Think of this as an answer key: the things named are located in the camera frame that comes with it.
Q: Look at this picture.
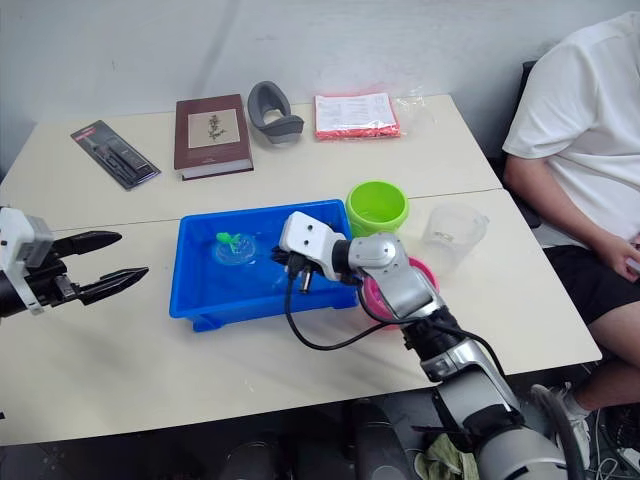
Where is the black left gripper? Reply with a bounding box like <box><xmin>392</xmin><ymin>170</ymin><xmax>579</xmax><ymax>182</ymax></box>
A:
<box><xmin>22</xmin><ymin>230</ymin><xmax>150</xmax><ymax>308</ymax></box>

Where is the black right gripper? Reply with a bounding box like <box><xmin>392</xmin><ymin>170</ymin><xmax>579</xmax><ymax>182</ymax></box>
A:
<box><xmin>271</xmin><ymin>243</ymin><xmax>302</xmax><ymax>270</ymax></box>

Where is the blue plastic tub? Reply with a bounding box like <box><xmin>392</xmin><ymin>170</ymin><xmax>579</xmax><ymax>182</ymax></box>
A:
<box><xmin>168</xmin><ymin>198</ymin><xmax>360</xmax><ymax>334</ymax></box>

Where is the pink plastic bucket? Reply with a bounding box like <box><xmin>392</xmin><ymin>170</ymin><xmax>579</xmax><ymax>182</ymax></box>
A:
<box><xmin>360</xmin><ymin>255</ymin><xmax>442</xmax><ymax>334</ymax></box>

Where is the green plastic bucket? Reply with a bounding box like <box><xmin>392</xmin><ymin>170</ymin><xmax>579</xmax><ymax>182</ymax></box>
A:
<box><xmin>345</xmin><ymin>180</ymin><xmax>411</xmax><ymax>239</ymax></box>

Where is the clear plastic measuring cup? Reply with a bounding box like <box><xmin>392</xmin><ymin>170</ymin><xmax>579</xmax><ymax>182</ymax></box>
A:
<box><xmin>420</xmin><ymin>203</ymin><xmax>492</xmax><ymax>279</ymax></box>

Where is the person's hand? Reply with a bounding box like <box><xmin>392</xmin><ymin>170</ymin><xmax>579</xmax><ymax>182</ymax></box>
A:
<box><xmin>597</xmin><ymin>230</ymin><xmax>640</xmax><ymax>282</ymax></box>

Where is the black tool blister pack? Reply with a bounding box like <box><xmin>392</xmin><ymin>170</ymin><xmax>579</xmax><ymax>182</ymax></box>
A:
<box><xmin>69</xmin><ymin>119</ymin><xmax>163</xmax><ymax>192</ymax></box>

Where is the dark red hardcover book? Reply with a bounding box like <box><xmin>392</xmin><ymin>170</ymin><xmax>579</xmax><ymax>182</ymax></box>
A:
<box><xmin>173</xmin><ymin>93</ymin><xmax>255</xmax><ymax>182</ymax></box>

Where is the grey curved foam pad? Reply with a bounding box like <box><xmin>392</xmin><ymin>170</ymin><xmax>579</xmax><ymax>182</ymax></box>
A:
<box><xmin>247</xmin><ymin>79</ymin><xmax>305</xmax><ymax>147</ymax></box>

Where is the red packet in plastic bag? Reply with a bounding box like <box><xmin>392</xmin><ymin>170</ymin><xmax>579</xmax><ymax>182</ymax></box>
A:
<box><xmin>313</xmin><ymin>91</ymin><xmax>427</xmax><ymax>143</ymax></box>

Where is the small dark rounded shape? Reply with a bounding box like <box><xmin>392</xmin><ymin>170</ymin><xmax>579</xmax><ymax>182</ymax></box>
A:
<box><xmin>218</xmin><ymin>439</ymin><xmax>282</xmax><ymax>480</ymax></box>

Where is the large dark rounded shape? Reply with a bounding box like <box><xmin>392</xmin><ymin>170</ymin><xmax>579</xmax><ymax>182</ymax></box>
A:
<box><xmin>348</xmin><ymin>397</ymin><xmax>417</xmax><ymax>480</ymax></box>

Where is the green crumpled cloth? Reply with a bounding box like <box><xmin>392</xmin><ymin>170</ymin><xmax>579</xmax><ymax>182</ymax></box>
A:
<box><xmin>413</xmin><ymin>432</ymin><xmax>481</xmax><ymax>480</ymax></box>

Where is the black chair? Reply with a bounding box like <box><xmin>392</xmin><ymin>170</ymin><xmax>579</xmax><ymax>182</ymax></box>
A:
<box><xmin>492</xmin><ymin>59</ymin><xmax>551</xmax><ymax>249</ymax></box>

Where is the seated person in white shirt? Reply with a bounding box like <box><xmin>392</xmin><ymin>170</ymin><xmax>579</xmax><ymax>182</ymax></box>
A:
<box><xmin>502</xmin><ymin>10</ymin><xmax>640</xmax><ymax>416</ymax></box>

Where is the white sneaker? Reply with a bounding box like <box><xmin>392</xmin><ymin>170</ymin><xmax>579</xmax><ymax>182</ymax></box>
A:
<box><xmin>551</xmin><ymin>381</ymin><xmax>595</xmax><ymax>470</ymax></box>

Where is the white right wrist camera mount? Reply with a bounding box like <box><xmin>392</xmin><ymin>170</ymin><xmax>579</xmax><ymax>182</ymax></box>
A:
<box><xmin>277</xmin><ymin>210</ymin><xmax>354</xmax><ymax>282</ymax></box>

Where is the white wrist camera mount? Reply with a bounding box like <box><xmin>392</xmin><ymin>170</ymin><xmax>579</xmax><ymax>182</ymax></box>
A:
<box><xmin>277</xmin><ymin>210</ymin><xmax>354</xmax><ymax>282</ymax></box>
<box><xmin>0</xmin><ymin>206</ymin><xmax>55</xmax><ymax>317</ymax></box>

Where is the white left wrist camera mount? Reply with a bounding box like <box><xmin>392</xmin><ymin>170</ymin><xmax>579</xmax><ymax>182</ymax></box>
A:
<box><xmin>0</xmin><ymin>206</ymin><xmax>55</xmax><ymax>317</ymax></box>

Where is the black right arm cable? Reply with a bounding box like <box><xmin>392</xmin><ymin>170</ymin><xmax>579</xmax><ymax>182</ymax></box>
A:
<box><xmin>283</xmin><ymin>252</ymin><xmax>526</xmax><ymax>416</ymax></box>

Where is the grey flexible hose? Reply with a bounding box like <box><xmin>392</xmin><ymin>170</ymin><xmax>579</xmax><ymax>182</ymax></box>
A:
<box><xmin>529</xmin><ymin>383</ymin><xmax>587</xmax><ymax>480</ymax></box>

